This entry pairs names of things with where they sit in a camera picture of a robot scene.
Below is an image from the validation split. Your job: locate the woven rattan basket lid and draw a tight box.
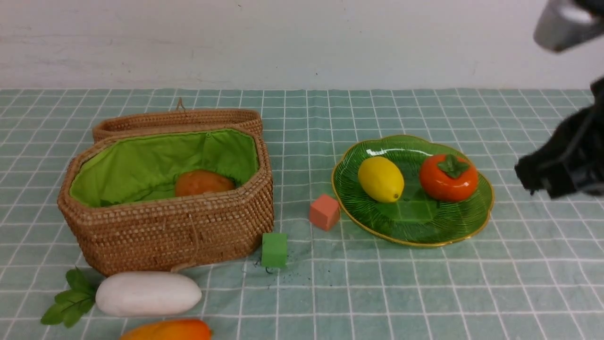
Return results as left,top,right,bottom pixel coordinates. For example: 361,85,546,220
92,98,263,143

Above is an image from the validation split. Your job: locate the green glass leaf plate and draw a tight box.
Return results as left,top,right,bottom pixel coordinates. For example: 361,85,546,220
332,135,495,247

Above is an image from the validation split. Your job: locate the green foam cube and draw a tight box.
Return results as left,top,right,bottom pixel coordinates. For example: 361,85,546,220
261,232,288,268

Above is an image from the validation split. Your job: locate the pink foam cube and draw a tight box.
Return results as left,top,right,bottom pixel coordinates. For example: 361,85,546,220
308,194,340,232

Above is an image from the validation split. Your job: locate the yellow lemon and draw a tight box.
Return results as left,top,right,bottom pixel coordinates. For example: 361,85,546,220
357,156,405,203

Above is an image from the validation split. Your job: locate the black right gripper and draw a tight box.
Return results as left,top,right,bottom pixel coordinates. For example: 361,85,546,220
515,78,604,200

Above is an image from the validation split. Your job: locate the woven rattan basket green lining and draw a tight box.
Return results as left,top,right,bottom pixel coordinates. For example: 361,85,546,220
58,124,275,276

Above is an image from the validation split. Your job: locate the orange persimmon with green calyx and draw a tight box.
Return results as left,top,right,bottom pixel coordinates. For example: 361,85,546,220
419,153,478,203

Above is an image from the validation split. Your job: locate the white radish with green leaves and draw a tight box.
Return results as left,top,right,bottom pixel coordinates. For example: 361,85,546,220
40,268,202,328

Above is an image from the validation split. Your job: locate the orange yellow mango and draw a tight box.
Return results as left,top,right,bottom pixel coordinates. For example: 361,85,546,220
120,318,213,340

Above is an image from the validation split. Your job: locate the teal checkered tablecloth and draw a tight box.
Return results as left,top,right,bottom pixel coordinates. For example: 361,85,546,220
0,88,603,340

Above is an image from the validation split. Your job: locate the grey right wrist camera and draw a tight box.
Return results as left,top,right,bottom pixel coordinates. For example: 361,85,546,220
533,0,604,52

